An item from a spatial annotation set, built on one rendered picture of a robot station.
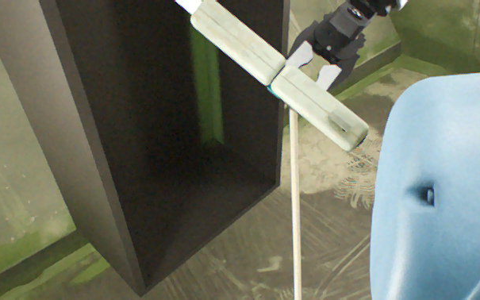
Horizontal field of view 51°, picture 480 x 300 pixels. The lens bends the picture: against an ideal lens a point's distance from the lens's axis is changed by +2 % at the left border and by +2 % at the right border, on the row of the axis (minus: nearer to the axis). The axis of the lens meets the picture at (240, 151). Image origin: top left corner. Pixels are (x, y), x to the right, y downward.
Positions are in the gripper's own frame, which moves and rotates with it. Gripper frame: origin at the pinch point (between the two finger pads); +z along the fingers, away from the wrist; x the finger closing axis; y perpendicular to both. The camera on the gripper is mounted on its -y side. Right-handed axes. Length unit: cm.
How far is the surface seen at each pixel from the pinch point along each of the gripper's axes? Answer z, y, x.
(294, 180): 11.4, 32.3, -11.3
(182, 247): 52, 76, -1
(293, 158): 7.7, 29.9, -7.9
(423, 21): -96, 221, -22
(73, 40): 21, 46, 53
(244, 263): 55, 123, -24
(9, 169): 88, 122, 76
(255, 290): 58, 112, -32
